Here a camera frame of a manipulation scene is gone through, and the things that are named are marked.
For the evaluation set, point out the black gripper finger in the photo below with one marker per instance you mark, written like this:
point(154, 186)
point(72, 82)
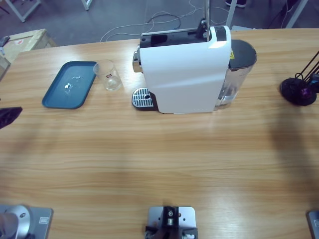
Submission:
point(8, 116)

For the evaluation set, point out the clear drinking glass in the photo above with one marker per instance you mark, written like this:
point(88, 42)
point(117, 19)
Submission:
point(109, 77)

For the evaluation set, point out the silver coffee machine lever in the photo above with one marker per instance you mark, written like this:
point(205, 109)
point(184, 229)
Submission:
point(206, 15)

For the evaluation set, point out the teal coffee capsule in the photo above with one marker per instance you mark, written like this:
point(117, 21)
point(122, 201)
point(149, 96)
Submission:
point(315, 79)

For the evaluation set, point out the white capsule coffee machine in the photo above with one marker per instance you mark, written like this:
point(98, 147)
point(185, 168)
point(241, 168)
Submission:
point(184, 74)

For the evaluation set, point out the purple coffee capsule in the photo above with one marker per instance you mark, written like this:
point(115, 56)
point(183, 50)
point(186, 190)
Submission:
point(306, 92)

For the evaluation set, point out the teal plastic tray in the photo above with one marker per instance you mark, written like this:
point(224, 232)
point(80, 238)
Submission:
point(69, 87)

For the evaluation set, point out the small black tool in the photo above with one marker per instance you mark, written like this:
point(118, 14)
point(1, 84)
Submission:
point(4, 40)

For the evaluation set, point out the light wooden crate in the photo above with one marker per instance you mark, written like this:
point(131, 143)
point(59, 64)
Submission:
point(27, 39)

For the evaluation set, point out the silver drip tray grate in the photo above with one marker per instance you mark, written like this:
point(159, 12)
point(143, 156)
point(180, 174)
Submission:
point(142, 95)

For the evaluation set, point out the white metal table leg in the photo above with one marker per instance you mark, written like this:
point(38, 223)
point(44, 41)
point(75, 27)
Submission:
point(230, 15)
point(87, 4)

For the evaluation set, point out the clear water tank black lid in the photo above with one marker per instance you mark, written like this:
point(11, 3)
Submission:
point(239, 64)

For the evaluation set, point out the black capsule holder with rods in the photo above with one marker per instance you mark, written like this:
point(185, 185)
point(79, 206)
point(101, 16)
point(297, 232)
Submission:
point(294, 92)

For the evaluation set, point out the white metal table frame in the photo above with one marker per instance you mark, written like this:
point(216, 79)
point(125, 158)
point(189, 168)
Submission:
point(22, 12)
point(296, 12)

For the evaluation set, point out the arm grey base plate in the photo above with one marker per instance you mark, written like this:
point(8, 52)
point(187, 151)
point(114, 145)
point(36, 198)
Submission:
point(40, 221)
point(314, 224)

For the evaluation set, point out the grey mount with dark post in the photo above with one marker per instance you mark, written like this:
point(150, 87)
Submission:
point(172, 219)

